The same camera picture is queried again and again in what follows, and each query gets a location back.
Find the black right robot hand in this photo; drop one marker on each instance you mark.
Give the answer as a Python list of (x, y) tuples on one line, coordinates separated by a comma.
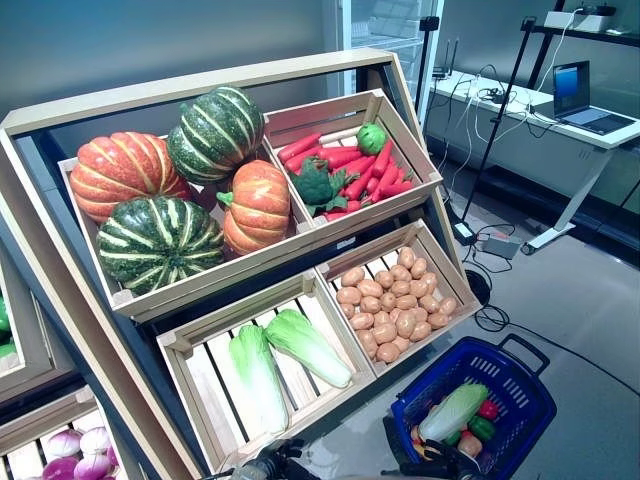
[(445, 465)]

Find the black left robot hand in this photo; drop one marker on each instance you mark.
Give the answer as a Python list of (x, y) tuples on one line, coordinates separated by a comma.
[(275, 457)]

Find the green white napa cabbage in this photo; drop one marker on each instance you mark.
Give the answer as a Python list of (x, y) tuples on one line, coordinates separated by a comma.
[(307, 347), (452, 412), (257, 380)]

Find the blue plastic shopping basket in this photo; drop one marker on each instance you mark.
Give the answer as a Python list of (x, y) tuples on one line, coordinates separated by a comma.
[(545, 405)]

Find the green bell pepper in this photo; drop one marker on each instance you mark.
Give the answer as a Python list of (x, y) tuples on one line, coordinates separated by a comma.
[(482, 427)]

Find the red bell pepper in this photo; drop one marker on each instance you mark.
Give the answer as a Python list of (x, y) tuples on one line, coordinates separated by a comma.
[(488, 410)]

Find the tan toy potato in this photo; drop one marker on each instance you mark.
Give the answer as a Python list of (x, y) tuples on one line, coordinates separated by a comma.
[(418, 267), (352, 276), (406, 256), (348, 295), (438, 320), (369, 287), (405, 322), (387, 352), (366, 340), (361, 320), (384, 332), (447, 306)]

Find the wooden cabbage crate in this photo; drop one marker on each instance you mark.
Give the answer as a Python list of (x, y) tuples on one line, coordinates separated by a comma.
[(240, 320)]

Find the purple white onion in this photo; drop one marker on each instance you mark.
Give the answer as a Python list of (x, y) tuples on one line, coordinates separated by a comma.
[(95, 440), (60, 470), (92, 466), (62, 442)]

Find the black round base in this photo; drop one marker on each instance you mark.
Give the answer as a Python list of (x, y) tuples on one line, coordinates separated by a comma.
[(477, 285)]

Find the wide wooden pumpkin crate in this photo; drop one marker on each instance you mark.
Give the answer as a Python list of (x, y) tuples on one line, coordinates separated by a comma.
[(210, 282)]

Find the wooden potato crate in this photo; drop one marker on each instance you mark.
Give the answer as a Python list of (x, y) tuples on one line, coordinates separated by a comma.
[(370, 252)]

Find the grey box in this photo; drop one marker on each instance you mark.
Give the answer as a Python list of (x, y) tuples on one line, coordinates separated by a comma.
[(500, 246)]

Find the wooden onion crate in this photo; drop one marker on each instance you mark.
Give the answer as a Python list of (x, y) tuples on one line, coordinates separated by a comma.
[(50, 415)]

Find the black power adapter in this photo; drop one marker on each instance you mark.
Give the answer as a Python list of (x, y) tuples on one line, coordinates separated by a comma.
[(465, 232)]

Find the green striped pumpkin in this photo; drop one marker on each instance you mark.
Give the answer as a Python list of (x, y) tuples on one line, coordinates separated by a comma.
[(215, 135), (155, 240)]

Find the small orange pumpkin green stem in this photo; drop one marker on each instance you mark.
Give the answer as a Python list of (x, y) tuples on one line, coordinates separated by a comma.
[(257, 207)]

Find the dark wooden crate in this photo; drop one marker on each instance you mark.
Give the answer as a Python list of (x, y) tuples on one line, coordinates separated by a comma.
[(35, 365)]

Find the wooden carrot crate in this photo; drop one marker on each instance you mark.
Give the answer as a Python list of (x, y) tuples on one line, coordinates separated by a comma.
[(370, 210)]

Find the dark green broccoli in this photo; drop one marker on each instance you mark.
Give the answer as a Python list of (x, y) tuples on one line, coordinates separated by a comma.
[(315, 185)]

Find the red toy carrot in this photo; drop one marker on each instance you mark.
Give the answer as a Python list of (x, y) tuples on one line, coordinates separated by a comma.
[(400, 187), (387, 181), (299, 146), (361, 182), (342, 152), (382, 157), (300, 161)]

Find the bright green vegetable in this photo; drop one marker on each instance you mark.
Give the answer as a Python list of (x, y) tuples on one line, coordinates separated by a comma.
[(2, 315)]

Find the white desk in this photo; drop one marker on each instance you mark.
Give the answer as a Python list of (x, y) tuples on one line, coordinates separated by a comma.
[(515, 150)]

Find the large orange striped pumpkin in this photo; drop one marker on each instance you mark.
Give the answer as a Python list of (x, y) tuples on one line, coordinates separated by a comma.
[(120, 170)]

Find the light green round cabbage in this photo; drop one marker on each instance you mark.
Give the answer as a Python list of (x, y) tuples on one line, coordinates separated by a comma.
[(371, 137)]

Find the black tripod pole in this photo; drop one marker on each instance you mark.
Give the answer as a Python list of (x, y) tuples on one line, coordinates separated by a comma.
[(499, 112)]

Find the wooden display stand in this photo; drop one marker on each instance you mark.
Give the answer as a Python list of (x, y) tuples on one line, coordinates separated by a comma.
[(200, 92)]

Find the open grey laptop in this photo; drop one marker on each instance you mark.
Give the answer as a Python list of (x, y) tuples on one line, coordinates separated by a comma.
[(575, 95)]

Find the black router with antennas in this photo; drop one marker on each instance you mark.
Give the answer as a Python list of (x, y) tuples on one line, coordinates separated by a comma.
[(442, 72)]

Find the glass door cabinet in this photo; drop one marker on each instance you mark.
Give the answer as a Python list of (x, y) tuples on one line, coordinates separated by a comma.
[(385, 30)]

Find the black metal shelf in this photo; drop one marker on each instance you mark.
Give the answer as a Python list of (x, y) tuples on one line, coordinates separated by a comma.
[(600, 36)]

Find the white box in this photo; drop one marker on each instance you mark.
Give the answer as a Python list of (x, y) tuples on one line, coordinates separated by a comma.
[(592, 22), (560, 20)]

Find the black pole with camera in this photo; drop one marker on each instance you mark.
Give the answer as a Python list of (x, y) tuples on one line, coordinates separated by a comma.
[(429, 23)]

